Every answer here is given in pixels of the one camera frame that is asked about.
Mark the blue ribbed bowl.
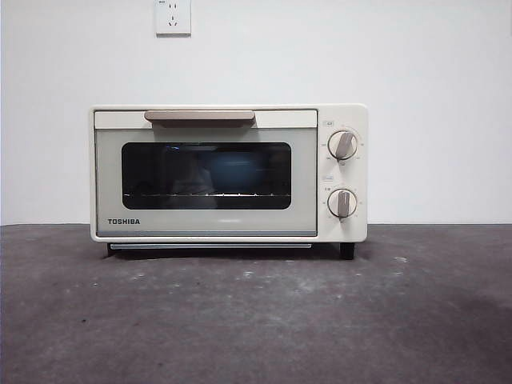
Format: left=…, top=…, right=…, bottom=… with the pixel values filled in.
left=206, top=154, right=261, bottom=192

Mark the glass oven door with handle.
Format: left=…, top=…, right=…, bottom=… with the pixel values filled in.
left=93, top=109, right=319, bottom=238

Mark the cream Toshiba toaster oven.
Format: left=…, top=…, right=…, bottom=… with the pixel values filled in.
left=88, top=103, right=369, bottom=261

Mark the cream timer knob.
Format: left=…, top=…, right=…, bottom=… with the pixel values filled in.
left=326, top=187, right=358, bottom=219

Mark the cream temperature knob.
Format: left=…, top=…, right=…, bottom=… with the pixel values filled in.
left=326, top=130, right=359, bottom=162

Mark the metal wire oven rack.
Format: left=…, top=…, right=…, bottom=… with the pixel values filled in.
left=122, top=191, right=291, bottom=199

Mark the white wall socket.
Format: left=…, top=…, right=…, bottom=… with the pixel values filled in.
left=155, top=0, right=192, bottom=38

